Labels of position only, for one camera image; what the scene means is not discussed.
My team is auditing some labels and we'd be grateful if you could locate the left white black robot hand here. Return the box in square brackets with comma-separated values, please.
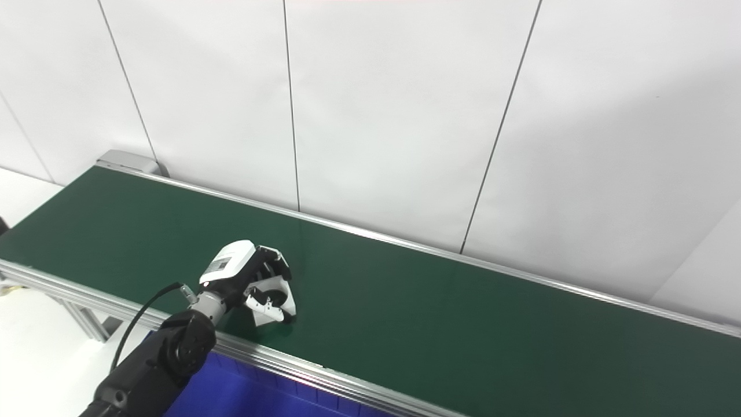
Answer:
[199, 240, 294, 324]

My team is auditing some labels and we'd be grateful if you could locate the white part with hole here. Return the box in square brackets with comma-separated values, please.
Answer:
[245, 275, 298, 328]

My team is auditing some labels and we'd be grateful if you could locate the green conveyor belt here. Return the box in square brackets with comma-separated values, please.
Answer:
[0, 166, 741, 417]
[0, 161, 741, 417]

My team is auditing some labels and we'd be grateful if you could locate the blue plastic bin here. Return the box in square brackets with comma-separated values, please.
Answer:
[164, 350, 400, 417]

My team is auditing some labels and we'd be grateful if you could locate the grey conveyor end housing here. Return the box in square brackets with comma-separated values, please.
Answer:
[95, 149, 170, 178]

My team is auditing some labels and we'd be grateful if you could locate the aluminium conveyor leg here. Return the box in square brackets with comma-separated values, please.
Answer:
[53, 294, 123, 343]

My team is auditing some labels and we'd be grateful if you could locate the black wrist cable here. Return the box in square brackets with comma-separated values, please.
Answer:
[109, 281, 185, 372]

